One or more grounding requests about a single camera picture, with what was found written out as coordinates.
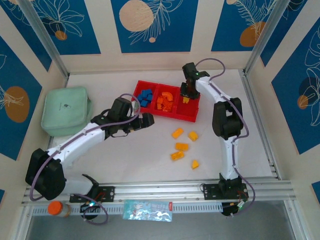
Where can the yellow lego brick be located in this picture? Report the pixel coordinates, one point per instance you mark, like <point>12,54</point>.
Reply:
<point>182,146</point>
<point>177,133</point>
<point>177,155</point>
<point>185,100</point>
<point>193,136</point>

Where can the blue lego brick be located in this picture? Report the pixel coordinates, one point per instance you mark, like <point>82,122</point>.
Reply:
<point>150,97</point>
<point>144,103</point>
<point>148,91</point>
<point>143,94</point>
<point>140,98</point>

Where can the orange curved lego piece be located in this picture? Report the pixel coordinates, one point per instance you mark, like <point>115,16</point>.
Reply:
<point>159,100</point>
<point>169,95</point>

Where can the orange lego vehicle chassis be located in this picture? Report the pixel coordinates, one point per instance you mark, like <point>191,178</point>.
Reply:
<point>162,105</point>

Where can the orange rectangular lego brick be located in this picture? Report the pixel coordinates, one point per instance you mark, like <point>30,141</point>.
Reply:
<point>169,106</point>

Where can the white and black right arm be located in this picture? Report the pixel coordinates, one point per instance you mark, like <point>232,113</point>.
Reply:
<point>227,160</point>

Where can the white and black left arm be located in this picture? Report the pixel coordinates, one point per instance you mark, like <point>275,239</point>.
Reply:
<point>80,142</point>

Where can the red three-compartment bin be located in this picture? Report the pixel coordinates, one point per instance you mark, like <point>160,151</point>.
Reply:
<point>186,110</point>

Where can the mint green zipper pouch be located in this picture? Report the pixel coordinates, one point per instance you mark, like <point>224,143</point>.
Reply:
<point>65,110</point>

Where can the yellow lego wedge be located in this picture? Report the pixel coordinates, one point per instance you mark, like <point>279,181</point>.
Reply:
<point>195,165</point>

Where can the colourful printed packet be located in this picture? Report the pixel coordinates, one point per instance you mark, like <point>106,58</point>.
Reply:
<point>147,210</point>

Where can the jar with orange lid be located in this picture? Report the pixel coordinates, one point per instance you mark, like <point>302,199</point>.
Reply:
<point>55,208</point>

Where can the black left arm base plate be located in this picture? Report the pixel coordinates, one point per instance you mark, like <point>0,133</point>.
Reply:
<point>107,193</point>

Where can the horizontal aluminium frame rail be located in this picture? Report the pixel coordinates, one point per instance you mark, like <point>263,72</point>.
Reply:
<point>160,190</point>

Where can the aluminium side rail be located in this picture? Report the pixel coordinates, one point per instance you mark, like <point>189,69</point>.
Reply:
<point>260,130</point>

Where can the aluminium corner post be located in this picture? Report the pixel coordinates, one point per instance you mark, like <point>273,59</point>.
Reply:
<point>267,35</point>
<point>45,37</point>

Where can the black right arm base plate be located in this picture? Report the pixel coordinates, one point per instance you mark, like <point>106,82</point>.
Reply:
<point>211,192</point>

